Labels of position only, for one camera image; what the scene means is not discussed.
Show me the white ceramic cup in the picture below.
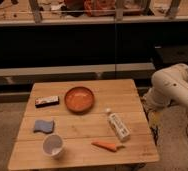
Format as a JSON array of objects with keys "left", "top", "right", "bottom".
[{"left": 42, "top": 134, "right": 64, "bottom": 159}]

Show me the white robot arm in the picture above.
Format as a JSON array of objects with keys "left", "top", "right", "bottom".
[{"left": 144, "top": 63, "right": 188, "bottom": 110}]

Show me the orange ceramic bowl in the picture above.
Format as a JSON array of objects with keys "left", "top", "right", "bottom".
[{"left": 64, "top": 86, "right": 95, "bottom": 113}]

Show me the wooden table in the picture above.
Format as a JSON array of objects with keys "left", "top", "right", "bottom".
[{"left": 8, "top": 79, "right": 159, "bottom": 171}]

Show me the white glue bottle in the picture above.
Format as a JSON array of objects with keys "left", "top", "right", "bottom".
[{"left": 105, "top": 108, "right": 130, "bottom": 142}]

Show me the orange toy carrot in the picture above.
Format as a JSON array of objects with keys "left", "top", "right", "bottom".
[{"left": 92, "top": 141, "right": 124, "bottom": 152}]

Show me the blue sponge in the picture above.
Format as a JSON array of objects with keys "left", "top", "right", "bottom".
[{"left": 33, "top": 120, "right": 54, "bottom": 134}]

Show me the black box on shelf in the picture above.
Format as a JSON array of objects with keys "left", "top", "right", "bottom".
[{"left": 152, "top": 45, "right": 188, "bottom": 69}]

